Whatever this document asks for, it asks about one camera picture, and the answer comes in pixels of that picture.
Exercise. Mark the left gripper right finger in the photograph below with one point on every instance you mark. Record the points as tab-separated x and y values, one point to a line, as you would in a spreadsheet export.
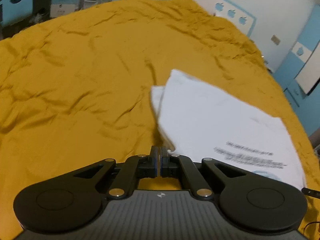
204	180

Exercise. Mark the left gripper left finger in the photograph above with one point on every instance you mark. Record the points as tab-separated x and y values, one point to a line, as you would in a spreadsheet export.
119	180

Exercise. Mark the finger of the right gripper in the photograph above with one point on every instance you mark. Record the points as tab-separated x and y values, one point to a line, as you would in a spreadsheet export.
311	193

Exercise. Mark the white printed t-shirt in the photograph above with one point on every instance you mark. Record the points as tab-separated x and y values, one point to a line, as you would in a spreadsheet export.
200	121

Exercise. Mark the mustard yellow bedspread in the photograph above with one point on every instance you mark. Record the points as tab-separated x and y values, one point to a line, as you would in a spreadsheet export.
75	89

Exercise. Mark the blue white wardrobe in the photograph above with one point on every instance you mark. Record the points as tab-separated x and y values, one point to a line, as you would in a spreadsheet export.
298	75

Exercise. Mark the blue cutout furniture panel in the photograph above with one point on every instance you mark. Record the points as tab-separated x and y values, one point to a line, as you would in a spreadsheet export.
14	11

